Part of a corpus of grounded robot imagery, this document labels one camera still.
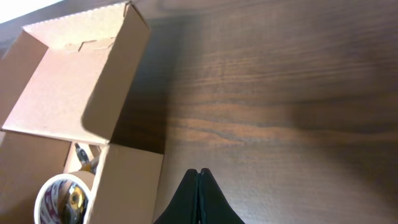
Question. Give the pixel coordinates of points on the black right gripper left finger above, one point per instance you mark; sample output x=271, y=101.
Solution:
x=182, y=208

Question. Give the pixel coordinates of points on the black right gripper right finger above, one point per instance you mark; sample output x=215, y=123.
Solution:
x=212, y=204

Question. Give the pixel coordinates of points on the black yellow correction tape dispenser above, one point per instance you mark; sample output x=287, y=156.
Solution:
x=72, y=204

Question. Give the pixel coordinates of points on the black pen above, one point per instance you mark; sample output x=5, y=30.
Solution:
x=81, y=154

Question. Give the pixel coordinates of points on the white tape roll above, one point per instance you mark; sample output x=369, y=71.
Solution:
x=46, y=204

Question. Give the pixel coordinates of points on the cardboard box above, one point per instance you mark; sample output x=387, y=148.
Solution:
x=65, y=81

